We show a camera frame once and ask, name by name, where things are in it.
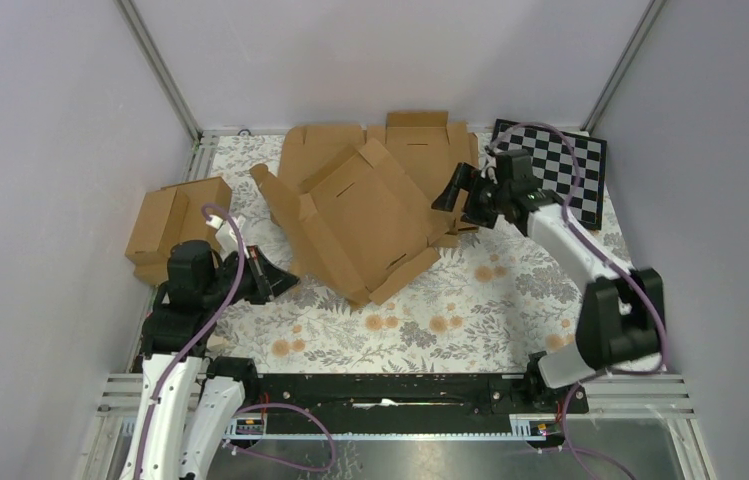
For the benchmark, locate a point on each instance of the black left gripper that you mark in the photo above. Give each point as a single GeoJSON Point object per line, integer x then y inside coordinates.
{"type": "Point", "coordinates": [269, 280]}

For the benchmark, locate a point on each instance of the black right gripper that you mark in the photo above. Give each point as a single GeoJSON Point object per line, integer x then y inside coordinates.
{"type": "Point", "coordinates": [465, 178]}

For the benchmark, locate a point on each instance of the brown cardboard box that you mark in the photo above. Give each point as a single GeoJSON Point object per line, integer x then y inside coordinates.
{"type": "Point", "coordinates": [168, 217]}
{"type": "Point", "coordinates": [360, 223]}

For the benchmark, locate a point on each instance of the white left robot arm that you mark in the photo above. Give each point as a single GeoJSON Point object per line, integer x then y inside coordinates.
{"type": "Point", "coordinates": [187, 400]}

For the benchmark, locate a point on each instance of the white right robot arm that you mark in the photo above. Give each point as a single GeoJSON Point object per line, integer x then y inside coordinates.
{"type": "Point", "coordinates": [621, 317]}

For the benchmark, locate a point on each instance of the folded brown cardboard box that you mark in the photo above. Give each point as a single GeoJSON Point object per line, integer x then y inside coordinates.
{"type": "Point", "coordinates": [168, 217]}

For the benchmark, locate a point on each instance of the brown flat cardboard sheet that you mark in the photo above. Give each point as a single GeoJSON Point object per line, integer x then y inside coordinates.
{"type": "Point", "coordinates": [426, 143]}

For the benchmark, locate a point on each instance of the floral patterned table mat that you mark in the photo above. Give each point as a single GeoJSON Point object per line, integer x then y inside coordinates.
{"type": "Point", "coordinates": [484, 306]}

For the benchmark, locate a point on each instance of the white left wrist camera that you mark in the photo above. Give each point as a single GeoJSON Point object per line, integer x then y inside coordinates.
{"type": "Point", "coordinates": [226, 236]}

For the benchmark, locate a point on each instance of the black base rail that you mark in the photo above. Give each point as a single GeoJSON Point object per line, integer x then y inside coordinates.
{"type": "Point", "coordinates": [372, 405]}

